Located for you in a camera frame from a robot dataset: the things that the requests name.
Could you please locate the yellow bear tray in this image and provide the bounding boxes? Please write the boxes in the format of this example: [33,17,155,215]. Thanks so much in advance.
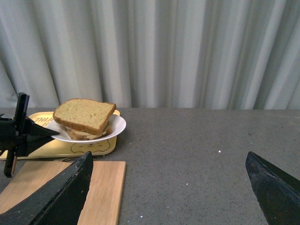
[17,112,117,160]

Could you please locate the wooden cutting board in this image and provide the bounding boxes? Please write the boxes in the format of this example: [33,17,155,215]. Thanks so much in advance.
[0,161,126,225]

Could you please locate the bread slice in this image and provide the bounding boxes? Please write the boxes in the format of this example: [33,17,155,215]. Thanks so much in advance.
[53,98,116,135]
[66,122,112,141]

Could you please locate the grey pleated curtain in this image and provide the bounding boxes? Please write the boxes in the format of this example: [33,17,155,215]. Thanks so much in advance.
[0,0,300,109]

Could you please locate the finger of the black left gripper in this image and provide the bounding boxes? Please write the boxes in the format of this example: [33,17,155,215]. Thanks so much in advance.
[24,117,60,156]

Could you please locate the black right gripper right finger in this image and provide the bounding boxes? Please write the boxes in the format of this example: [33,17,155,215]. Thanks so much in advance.
[245,151,300,225]

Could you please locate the white round plate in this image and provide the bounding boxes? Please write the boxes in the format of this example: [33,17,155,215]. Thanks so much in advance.
[46,114,127,143]

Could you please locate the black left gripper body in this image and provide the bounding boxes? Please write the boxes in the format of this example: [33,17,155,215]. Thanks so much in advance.
[0,92,30,178]

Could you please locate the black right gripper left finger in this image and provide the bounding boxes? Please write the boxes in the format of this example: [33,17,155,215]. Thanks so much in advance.
[0,151,93,225]

